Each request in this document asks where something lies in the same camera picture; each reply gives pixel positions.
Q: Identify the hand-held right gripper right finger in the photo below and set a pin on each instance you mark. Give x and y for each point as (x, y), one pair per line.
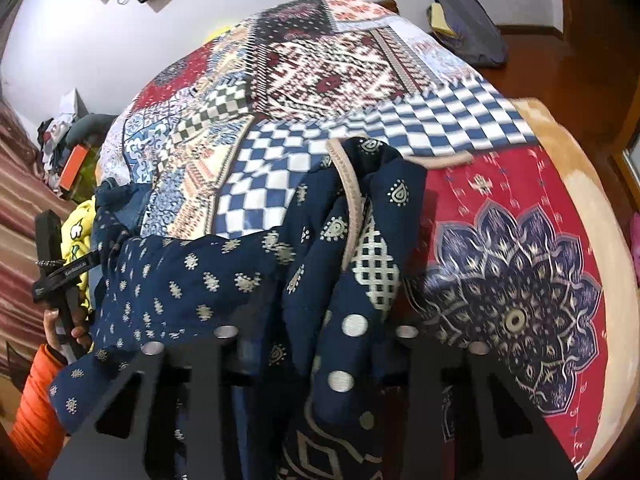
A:
(425, 360)

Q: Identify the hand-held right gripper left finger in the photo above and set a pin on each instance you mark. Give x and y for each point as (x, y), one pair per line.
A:
(200, 360)

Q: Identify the navy patterned hooded garment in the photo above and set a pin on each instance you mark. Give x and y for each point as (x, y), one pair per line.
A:
(200, 280)

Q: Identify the person's left hand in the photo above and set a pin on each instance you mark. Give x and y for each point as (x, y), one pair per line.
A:
(51, 327)

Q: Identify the yellow printed garment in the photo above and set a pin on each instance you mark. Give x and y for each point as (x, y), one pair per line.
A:
(77, 240)

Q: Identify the blue denim garment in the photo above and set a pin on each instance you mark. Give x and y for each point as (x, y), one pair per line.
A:
(117, 205)

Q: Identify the striped brown curtain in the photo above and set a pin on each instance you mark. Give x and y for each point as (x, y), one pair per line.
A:
(20, 185)

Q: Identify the orange box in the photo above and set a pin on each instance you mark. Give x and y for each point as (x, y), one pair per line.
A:
(74, 167)

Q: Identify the pile of clutter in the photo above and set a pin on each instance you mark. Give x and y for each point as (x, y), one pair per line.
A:
(57, 125)

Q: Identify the grey cushion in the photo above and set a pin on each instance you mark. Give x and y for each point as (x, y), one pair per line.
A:
(92, 127)

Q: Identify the beige fleece blanket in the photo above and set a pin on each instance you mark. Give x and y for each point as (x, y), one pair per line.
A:
(575, 170)

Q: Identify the pink object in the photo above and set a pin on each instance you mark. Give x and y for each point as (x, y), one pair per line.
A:
(635, 237)

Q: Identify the patchwork bedsheet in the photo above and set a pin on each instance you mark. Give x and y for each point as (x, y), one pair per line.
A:
(325, 70)

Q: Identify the grey backpack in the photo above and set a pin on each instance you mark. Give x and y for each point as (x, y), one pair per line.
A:
(472, 25)

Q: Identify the yellow folded cloth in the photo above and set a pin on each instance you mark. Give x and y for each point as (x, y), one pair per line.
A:
(442, 20)

